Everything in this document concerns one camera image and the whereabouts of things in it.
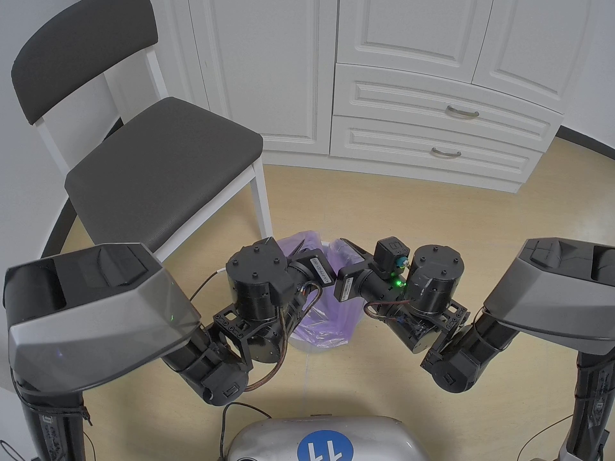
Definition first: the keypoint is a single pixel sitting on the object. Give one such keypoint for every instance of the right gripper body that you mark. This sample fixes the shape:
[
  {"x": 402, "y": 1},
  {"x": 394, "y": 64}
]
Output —
[{"x": 367, "y": 286}]

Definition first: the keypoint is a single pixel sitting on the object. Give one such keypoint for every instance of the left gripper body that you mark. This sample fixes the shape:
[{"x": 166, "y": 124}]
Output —
[{"x": 317, "y": 269}]

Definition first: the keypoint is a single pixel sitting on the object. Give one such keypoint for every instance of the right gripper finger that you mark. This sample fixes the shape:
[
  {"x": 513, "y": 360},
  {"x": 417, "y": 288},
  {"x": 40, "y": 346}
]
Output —
[{"x": 358, "y": 255}]

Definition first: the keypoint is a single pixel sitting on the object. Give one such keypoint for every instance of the purple plastic bag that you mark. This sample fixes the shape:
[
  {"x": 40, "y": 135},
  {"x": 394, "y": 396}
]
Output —
[{"x": 331, "y": 320}]

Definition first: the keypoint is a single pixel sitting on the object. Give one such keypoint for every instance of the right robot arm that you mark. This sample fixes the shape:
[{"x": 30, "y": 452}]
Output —
[{"x": 552, "y": 286}]

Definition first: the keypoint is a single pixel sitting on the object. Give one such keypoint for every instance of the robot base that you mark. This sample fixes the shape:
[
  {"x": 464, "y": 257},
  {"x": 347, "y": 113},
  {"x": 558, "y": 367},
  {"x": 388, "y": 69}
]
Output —
[{"x": 269, "y": 442}]

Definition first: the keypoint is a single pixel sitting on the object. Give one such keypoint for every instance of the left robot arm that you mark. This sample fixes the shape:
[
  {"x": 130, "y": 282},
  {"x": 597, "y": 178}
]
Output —
[{"x": 96, "y": 315}]

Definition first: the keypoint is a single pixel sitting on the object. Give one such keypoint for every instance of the white trash bin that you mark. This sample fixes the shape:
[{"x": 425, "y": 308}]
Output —
[{"x": 317, "y": 346}]

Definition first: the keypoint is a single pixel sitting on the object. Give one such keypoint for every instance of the grey and white chair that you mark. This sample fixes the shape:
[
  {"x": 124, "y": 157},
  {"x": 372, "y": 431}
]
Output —
[{"x": 158, "y": 171}]

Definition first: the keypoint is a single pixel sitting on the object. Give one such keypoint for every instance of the white wardrobe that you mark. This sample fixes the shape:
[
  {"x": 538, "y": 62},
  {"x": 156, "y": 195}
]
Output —
[{"x": 408, "y": 17}]

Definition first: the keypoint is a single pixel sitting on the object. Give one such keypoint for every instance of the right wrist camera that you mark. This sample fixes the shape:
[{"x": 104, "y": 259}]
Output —
[{"x": 391, "y": 252}]

